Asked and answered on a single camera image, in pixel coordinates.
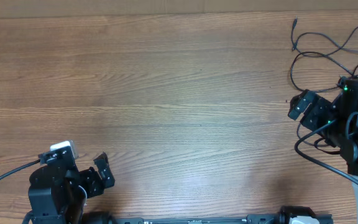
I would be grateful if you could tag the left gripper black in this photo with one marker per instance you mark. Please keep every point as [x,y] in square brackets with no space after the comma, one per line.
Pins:
[97,186]

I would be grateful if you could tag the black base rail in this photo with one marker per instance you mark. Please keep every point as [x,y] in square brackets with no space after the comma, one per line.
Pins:
[286,215]

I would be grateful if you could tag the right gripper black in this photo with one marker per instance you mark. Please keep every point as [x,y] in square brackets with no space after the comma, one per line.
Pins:
[319,112]

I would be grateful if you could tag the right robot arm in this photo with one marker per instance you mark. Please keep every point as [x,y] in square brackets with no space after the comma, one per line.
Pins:
[336,122]

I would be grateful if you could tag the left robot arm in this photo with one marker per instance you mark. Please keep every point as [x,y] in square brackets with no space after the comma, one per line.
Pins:
[58,191]

